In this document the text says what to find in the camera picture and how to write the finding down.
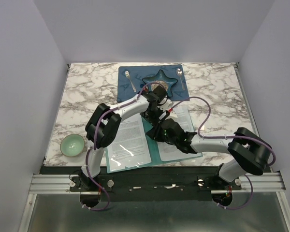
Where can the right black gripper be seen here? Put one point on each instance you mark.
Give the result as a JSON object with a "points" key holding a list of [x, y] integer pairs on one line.
{"points": [[156, 134]]}

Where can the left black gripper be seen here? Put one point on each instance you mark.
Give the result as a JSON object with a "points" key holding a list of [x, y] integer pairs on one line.
{"points": [[152, 121]]}

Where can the teal plastic folder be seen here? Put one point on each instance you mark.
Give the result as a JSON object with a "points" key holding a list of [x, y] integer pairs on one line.
{"points": [[163, 153]]}

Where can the single printed paper sheet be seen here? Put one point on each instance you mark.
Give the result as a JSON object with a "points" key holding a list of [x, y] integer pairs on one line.
{"points": [[129, 149]]}

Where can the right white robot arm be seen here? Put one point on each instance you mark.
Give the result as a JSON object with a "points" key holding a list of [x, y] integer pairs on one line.
{"points": [[250, 153]]}

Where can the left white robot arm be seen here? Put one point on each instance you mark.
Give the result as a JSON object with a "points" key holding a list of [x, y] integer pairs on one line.
{"points": [[104, 123]]}

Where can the blue star-shaped dish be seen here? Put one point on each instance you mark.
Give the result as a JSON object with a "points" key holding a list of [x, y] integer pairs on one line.
{"points": [[160, 80]]}

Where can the blue placemat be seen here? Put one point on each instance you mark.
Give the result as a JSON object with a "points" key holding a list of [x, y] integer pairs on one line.
{"points": [[124, 88]]}

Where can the silver spoon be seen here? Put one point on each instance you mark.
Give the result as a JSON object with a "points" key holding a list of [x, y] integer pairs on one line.
{"points": [[179, 73]]}

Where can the silver fork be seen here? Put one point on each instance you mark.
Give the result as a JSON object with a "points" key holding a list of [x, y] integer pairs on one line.
{"points": [[128, 76]]}

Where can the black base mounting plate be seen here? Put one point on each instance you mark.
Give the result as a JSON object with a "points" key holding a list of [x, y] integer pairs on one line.
{"points": [[148, 184]]}

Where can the green floral bowl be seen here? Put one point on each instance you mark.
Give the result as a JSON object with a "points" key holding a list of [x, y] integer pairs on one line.
{"points": [[72, 145]]}

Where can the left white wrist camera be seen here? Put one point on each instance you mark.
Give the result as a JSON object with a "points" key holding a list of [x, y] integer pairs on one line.
{"points": [[166, 106]]}

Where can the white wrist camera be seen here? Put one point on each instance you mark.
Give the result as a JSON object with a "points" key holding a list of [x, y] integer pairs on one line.
{"points": [[169, 114], [166, 106]]}

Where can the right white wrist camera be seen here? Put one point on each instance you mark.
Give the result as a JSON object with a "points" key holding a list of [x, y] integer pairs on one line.
{"points": [[169, 114]]}

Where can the aluminium frame rail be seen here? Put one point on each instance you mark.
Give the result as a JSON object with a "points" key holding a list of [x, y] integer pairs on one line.
{"points": [[260, 207]]}

